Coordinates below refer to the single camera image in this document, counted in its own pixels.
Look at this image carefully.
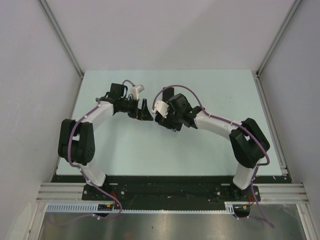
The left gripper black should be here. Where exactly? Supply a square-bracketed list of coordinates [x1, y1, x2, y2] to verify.
[119, 96, 153, 121]

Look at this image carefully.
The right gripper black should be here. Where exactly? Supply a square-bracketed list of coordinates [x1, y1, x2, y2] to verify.
[158, 102, 183, 132]

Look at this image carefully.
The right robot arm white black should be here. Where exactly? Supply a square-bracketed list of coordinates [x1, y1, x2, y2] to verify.
[152, 93, 270, 201]

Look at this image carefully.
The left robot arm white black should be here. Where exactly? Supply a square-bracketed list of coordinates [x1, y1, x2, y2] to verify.
[58, 83, 153, 200]

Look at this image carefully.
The phone in beige case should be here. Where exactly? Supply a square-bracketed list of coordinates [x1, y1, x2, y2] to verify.
[162, 87, 175, 103]

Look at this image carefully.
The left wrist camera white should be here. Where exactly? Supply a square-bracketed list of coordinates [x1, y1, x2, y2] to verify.
[129, 84, 145, 100]

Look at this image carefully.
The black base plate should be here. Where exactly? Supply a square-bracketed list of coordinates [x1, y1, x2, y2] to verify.
[52, 175, 288, 210]

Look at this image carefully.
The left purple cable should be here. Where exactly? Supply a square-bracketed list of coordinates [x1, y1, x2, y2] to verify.
[47, 79, 137, 227]

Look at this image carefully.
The grey slotted cable duct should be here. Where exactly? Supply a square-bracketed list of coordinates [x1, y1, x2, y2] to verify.
[46, 201, 250, 215]

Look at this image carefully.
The front aluminium rail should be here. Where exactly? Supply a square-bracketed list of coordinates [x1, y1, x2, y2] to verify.
[36, 182, 309, 204]

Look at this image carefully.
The aluminium rail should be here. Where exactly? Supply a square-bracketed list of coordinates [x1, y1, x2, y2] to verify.
[252, 71, 320, 240]
[36, 182, 309, 204]

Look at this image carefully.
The left aluminium frame post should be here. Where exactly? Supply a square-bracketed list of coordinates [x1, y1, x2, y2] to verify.
[37, 0, 84, 80]

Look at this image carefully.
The aluminium frame post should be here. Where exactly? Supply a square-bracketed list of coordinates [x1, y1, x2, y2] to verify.
[255, 0, 304, 78]
[37, 0, 84, 80]

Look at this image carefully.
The right aluminium frame post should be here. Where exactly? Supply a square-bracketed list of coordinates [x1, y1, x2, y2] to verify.
[255, 0, 304, 78]

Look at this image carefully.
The right side aluminium rail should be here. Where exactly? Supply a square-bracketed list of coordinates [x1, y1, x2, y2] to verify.
[252, 71, 320, 240]

